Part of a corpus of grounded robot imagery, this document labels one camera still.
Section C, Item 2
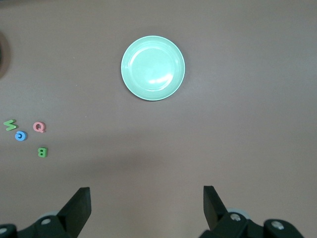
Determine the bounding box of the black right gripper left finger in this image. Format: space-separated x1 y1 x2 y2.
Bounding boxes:
0 187 92 238

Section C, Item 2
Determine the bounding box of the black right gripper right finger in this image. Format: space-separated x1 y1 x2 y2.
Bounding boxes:
199 185 303 238

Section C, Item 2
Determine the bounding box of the pink uppercase letter Q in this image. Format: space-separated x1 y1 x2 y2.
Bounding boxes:
32 121 47 133

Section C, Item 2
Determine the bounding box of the blue uppercase letter C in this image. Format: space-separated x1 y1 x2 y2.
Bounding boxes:
14 131 28 142

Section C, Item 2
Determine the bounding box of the green uppercase letter M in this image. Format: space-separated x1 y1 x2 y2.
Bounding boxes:
3 119 19 131

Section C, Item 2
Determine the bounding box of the green round plate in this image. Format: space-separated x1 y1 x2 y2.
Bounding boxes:
120 35 186 102

